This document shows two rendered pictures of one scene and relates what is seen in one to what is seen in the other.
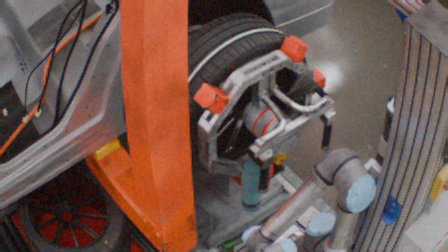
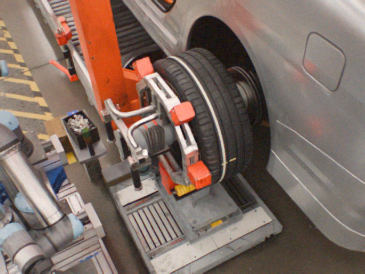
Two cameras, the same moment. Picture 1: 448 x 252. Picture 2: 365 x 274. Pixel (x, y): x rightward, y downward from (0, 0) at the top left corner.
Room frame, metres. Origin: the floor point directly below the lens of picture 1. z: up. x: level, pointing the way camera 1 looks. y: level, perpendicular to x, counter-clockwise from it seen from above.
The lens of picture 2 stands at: (2.58, -1.45, 2.25)
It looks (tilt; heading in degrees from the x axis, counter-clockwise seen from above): 47 degrees down; 104
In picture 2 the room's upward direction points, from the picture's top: 4 degrees counter-clockwise
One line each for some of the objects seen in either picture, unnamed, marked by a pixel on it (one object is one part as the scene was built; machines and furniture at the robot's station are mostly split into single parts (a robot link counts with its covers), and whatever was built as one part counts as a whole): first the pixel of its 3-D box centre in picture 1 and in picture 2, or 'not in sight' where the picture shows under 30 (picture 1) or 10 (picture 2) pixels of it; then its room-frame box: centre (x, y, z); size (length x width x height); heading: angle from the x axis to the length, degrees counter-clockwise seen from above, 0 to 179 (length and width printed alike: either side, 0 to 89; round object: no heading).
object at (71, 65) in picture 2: not in sight; (67, 56); (1.03, 1.12, 0.30); 0.09 x 0.05 x 0.50; 128
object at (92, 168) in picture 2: not in sight; (89, 155); (1.54, 0.16, 0.21); 0.10 x 0.10 x 0.42; 38
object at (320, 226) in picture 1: (320, 231); (3, 127); (1.50, -0.35, 0.98); 0.13 x 0.12 x 0.14; 26
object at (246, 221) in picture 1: (226, 201); (197, 198); (2.31, -0.01, 0.13); 0.50 x 0.36 x 0.10; 128
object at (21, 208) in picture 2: not in sight; (34, 206); (1.82, -0.73, 0.98); 0.13 x 0.12 x 0.14; 55
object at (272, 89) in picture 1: (300, 89); (147, 125); (2.16, -0.29, 1.03); 0.19 x 0.18 x 0.11; 38
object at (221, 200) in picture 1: (230, 174); (198, 182); (2.32, -0.03, 0.32); 0.40 x 0.30 x 0.28; 128
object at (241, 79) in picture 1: (259, 114); (166, 131); (2.19, -0.14, 0.85); 0.54 x 0.07 x 0.54; 128
